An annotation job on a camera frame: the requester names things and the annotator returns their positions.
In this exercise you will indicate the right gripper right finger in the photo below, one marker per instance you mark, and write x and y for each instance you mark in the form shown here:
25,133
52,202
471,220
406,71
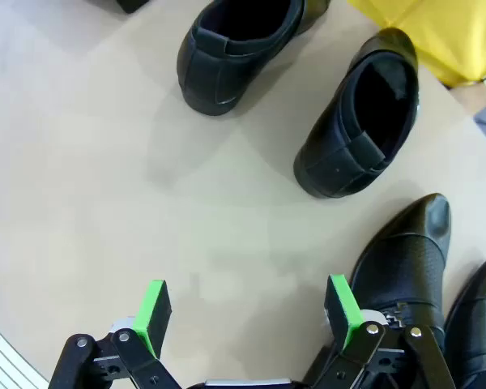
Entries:
340,312

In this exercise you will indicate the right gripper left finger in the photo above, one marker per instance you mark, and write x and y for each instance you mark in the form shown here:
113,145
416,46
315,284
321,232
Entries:
154,320

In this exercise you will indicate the black pointed leather shoe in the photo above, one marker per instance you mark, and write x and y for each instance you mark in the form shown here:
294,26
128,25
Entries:
405,263
478,324

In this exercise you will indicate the black shoe stand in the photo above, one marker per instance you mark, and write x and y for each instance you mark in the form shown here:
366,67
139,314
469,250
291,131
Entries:
133,4

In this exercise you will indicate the aluminium slatted mounting base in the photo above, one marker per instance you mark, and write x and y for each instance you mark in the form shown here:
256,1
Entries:
4,356

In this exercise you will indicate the person in yellow hoodie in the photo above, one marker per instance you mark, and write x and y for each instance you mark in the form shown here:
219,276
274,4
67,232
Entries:
449,36

